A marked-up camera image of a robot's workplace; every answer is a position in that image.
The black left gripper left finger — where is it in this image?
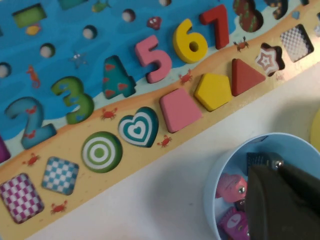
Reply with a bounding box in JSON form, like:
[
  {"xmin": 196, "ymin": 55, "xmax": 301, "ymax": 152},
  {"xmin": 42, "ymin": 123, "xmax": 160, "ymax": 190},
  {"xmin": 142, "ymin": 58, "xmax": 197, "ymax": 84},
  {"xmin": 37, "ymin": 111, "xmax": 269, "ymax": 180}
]
[{"xmin": 244, "ymin": 164, "xmax": 320, "ymax": 240}]

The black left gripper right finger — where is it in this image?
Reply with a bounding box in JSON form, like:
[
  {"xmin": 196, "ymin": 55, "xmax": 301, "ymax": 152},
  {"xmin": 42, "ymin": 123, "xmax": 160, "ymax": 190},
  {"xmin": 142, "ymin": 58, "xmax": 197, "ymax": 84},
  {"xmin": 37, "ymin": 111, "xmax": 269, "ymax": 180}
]
[{"xmin": 279, "ymin": 163, "xmax": 320, "ymax": 198}]

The pink wooden trapezoid piece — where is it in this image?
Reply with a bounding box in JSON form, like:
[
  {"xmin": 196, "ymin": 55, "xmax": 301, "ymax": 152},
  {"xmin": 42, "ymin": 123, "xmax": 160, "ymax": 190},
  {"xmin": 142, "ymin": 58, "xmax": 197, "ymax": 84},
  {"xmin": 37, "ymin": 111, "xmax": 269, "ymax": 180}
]
[{"xmin": 159, "ymin": 87, "xmax": 203, "ymax": 134}]

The yellow plastic bowl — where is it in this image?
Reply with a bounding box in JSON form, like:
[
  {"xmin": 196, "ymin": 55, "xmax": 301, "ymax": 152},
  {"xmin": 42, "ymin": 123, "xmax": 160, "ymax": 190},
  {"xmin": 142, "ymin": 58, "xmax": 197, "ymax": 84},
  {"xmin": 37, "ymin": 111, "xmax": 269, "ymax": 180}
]
[{"xmin": 309, "ymin": 107, "xmax": 320, "ymax": 146}]

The blue plastic bowl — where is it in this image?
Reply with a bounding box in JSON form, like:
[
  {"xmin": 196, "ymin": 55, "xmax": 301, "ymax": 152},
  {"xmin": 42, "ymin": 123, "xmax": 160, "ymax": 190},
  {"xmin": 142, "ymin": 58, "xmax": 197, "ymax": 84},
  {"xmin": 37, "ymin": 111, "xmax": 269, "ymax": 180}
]
[{"xmin": 202, "ymin": 132, "xmax": 320, "ymax": 240}]

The red wooden triangle piece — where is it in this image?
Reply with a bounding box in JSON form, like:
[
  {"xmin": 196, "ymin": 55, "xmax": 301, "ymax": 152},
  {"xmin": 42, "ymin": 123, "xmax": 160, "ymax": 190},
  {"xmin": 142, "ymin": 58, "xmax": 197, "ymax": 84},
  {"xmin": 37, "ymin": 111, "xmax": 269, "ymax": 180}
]
[{"xmin": 231, "ymin": 58, "xmax": 267, "ymax": 97}]

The yellow wooden pentagon piece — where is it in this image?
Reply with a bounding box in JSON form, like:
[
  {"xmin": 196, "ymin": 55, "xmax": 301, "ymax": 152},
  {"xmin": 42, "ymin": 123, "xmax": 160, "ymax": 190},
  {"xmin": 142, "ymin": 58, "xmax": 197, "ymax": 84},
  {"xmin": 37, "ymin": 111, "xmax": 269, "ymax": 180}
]
[{"xmin": 194, "ymin": 73, "xmax": 233, "ymax": 112}]

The colourful wooden puzzle board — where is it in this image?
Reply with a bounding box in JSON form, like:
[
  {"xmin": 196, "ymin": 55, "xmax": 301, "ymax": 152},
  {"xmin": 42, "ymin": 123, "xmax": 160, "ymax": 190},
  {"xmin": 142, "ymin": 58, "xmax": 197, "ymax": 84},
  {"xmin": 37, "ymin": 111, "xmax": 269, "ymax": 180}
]
[{"xmin": 0, "ymin": 0, "xmax": 320, "ymax": 240}]

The brown scaly wooden fish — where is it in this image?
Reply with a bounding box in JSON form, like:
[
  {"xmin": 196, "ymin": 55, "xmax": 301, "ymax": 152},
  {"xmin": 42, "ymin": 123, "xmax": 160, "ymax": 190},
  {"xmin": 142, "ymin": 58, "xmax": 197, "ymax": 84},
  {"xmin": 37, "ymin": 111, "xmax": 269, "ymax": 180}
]
[{"xmin": 234, "ymin": 198, "xmax": 248, "ymax": 213}]

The magenta wooden fish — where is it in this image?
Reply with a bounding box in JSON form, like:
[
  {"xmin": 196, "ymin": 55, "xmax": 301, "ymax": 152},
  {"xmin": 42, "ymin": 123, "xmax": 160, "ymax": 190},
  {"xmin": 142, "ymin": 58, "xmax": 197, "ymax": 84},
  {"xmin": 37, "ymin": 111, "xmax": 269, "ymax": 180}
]
[{"xmin": 216, "ymin": 206, "xmax": 251, "ymax": 240}]

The dark blue wooden fish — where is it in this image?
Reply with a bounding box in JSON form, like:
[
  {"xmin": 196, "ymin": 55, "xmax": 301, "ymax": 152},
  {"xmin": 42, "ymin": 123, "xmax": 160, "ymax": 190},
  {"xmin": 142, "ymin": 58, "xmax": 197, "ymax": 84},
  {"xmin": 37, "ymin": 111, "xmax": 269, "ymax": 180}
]
[{"xmin": 246, "ymin": 151, "xmax": 285, "ymax": 173}]

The coral wooden fish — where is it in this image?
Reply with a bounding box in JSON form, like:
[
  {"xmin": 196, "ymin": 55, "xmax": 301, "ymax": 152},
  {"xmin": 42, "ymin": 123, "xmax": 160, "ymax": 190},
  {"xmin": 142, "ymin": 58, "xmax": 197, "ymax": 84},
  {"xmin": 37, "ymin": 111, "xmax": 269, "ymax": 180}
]
[{"xmin": 215, "ymin": 172, "xmax": 249, "ymax": 203}]

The red wooden number seven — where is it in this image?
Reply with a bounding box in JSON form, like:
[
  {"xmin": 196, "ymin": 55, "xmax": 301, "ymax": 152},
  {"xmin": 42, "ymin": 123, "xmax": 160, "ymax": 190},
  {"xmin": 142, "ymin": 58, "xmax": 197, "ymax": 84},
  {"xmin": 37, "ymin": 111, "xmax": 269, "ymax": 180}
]
[{"xmin": 199, "ymin": 4, "xmax": 230, "ymax": 50}]

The yellow wooden number six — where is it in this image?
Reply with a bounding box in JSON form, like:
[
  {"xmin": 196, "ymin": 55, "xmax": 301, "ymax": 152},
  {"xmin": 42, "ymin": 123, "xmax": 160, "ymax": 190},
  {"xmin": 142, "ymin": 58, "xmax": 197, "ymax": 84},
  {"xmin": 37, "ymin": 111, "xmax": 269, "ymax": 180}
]
[{"xmin": 172, "ymin": 18, "xmax": 209, "ymax": 65}]

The pink wooden number five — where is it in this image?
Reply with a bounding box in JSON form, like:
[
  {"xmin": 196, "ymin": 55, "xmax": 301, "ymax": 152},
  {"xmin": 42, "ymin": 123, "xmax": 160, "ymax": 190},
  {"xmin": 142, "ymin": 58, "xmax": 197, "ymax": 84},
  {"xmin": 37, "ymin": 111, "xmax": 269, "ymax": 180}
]
[{"xmin": 134, "ymin": 34, "xmax": 173, "ymax": 85}]

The purple wooden number one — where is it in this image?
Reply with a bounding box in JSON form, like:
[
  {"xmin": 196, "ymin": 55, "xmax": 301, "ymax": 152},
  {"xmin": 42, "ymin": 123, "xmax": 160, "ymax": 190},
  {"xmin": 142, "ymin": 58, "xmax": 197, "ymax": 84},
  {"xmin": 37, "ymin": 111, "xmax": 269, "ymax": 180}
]
[{"xmin": 0, "ymin": 134, "xmax": 11, "ymax": 164}]

